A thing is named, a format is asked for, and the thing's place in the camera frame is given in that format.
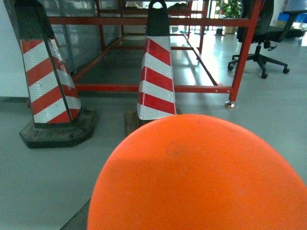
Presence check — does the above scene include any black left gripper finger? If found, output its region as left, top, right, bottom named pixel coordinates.
left=60, top=199, right=91, bottom=230

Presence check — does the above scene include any red white cone left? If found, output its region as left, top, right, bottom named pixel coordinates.
left=4, top=0, right=97, bottom=149

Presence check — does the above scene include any red white traffic cone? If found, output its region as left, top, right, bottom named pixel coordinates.
left=125, top=0, right=181, bottom=135

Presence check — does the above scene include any potted green plant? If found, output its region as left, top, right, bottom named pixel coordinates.
left=215, top=0, right=242, bottom=36

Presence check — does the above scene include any black office chair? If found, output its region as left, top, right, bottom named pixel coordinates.
left=227, top=0, right=290, bottom=79

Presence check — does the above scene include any red metal table frame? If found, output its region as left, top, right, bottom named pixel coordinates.
left=48, top=0, right=264, bottom=109

